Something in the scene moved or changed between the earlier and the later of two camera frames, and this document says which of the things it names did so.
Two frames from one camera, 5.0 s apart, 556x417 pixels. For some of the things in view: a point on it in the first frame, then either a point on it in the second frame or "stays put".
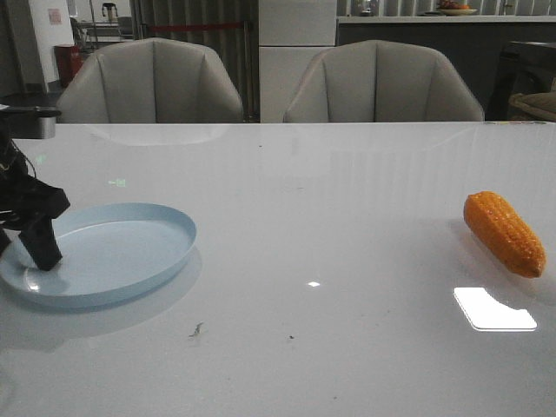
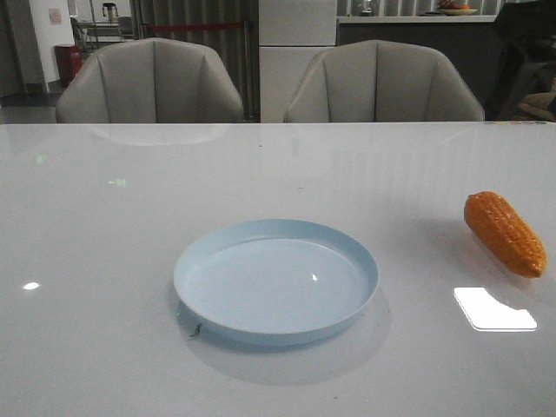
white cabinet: x=291 y=33 stays put
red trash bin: x=69 y=58 stays put
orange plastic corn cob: x=499 y=228 stays put
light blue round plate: x=109 y=252 → x=273 y=282
